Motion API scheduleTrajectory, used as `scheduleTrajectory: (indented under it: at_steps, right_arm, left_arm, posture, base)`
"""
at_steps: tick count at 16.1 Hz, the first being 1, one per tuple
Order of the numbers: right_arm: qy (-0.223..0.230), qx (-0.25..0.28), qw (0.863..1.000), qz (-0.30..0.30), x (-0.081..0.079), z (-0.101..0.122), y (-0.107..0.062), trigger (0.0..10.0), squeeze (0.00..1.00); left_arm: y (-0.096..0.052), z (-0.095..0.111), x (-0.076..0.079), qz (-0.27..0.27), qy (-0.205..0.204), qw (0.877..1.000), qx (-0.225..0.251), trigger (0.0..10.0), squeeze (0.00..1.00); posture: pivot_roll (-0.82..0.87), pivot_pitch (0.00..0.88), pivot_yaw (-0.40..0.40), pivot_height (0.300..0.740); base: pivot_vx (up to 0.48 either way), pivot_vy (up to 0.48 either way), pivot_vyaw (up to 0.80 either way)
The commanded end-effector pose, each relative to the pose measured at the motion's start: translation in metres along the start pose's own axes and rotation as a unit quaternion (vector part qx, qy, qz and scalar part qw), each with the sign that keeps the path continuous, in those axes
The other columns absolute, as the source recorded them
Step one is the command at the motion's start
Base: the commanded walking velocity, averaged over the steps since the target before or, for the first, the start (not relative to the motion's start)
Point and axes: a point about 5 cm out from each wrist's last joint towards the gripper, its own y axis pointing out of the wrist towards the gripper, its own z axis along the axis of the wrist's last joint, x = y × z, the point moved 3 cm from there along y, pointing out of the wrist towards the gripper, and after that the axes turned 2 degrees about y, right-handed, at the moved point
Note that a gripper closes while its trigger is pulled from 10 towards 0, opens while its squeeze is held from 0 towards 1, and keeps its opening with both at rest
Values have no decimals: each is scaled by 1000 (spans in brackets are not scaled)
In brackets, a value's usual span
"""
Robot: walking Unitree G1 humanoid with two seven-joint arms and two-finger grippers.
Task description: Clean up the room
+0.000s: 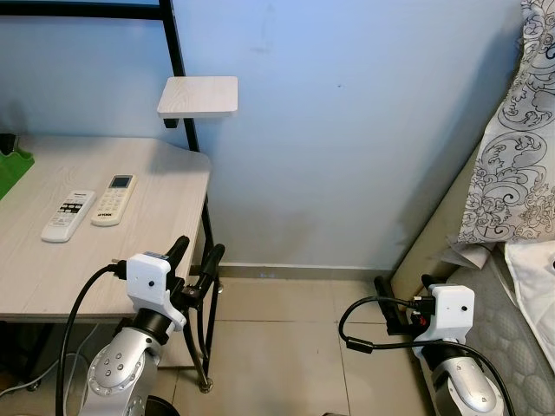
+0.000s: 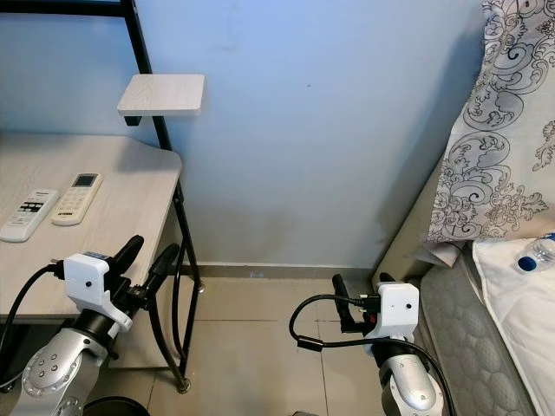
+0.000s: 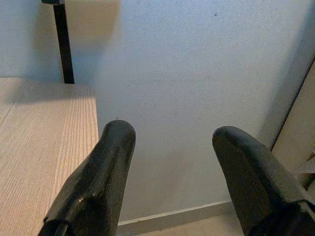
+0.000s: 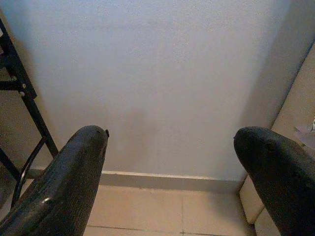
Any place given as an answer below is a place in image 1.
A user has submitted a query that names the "beige bed headboard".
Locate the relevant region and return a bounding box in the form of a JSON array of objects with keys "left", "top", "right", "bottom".
[{"left": 390, "top": 147, "right": 486, "bottom": 300}]

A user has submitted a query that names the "cream remote control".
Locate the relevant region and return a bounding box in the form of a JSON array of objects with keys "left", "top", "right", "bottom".
[{"left": 91, "top": 174, "right": 138, "bottom": 228}]

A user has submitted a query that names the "grey quilted mattress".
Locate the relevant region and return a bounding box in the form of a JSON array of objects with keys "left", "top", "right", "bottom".
[{"left": 447, "top": 258, "right": 555, "bottom": 416}]

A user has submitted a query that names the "white quilted mattress pad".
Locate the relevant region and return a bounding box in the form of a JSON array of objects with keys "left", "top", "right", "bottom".
[{"left": 506, "top": 240, "right": 555, "bottom": 352}]

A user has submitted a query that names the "white remote control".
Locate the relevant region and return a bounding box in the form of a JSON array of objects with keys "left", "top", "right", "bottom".
[{"left": 41, "top": 189, "right": 96, "bottom": 244}]

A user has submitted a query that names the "small light wood shelf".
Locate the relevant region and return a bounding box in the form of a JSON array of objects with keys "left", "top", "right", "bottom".
[{"left": 157, "top": 76, "right": 239, "bottom": 119}]

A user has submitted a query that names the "green object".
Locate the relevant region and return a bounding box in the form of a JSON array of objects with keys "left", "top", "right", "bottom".
[{"left": 0, "top": 146, "right": 36, "bottom": 202}]

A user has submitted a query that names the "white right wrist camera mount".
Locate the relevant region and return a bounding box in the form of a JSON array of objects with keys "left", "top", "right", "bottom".
[{"left": 415, "top": 284, "right": 476, "bottom": 348}]

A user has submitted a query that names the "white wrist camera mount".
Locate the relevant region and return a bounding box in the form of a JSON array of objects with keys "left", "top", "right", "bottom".
[
  {"left": 126, "top": 251, "right": 188, "bottom": 331},
  {"left": 415, "top": 284, "right": 476, "bottom": 348}
]

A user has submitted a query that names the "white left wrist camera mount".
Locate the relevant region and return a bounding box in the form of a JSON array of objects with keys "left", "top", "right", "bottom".
[{"left": 126, "top": 251, "right": 188, "bottom": 331}]

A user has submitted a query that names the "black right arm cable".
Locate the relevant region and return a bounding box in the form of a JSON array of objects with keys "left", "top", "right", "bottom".
[{"left": 338, "top": 297, "right": 514, "bottom": 416}]

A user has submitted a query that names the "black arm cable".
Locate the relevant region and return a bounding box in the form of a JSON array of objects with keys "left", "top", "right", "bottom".
[
  {"left": 55, "top": 260, "right": 129, "bottom": 416},
  {"left": 338, "top": 297, "right": 514, "bottom": 416}
]

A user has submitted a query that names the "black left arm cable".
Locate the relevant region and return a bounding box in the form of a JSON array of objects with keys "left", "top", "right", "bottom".
[{"left": 55, "top": 260, "right": 129, "bottom": 416}]

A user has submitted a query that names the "white floor cable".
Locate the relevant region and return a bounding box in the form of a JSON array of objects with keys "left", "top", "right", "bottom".
[{"left": 0, "top": 345, "right": 89, "bottom": 396}]

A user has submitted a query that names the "black metal desk frame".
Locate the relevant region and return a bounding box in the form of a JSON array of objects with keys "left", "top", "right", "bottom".
[{"left": 0, "top": 0, "right": 228, "bottom": 395}]

